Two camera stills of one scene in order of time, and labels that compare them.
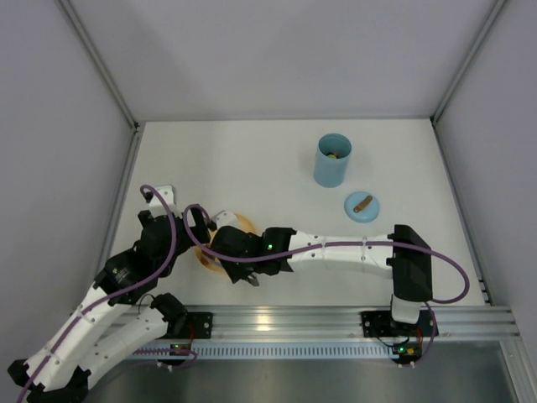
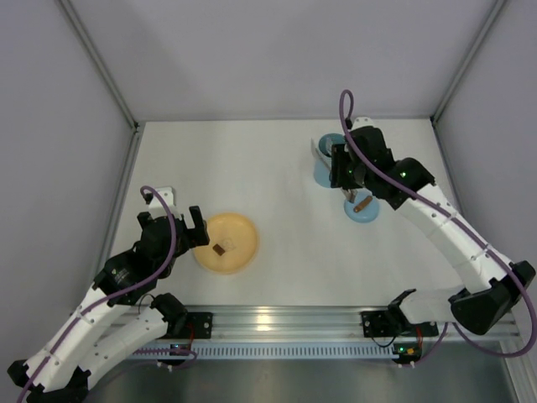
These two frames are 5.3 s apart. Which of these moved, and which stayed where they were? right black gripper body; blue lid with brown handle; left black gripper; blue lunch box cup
Moved: right black gripper body
Stayed: left black gripper; blue lunch box cup; blue lid with brown handle
